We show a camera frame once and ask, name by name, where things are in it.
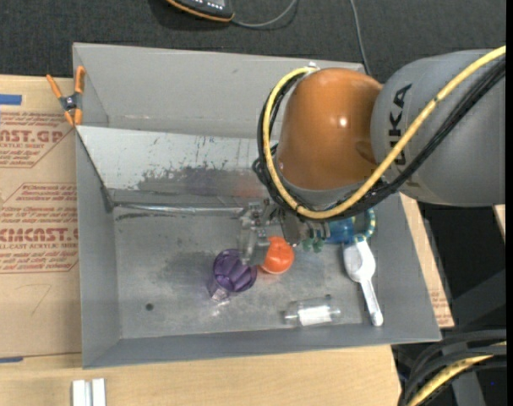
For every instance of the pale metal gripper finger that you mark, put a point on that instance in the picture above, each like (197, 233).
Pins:
(260, 245)
(246, 248)

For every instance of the purple clear plastic cup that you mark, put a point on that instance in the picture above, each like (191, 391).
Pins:
(233, 274)

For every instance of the blue clear plastic cup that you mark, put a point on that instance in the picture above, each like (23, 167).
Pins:
(341, 231)

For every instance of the white plastic scoop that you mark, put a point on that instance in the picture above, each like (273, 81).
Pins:
(359, 262)

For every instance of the clear plastic bottle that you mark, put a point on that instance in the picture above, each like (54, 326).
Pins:
(313, 312)

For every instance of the grey metal bin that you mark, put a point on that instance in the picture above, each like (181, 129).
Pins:
(163, 176)

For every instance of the brown cardboard board, red print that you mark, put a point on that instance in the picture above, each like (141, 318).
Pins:
(36, 226)

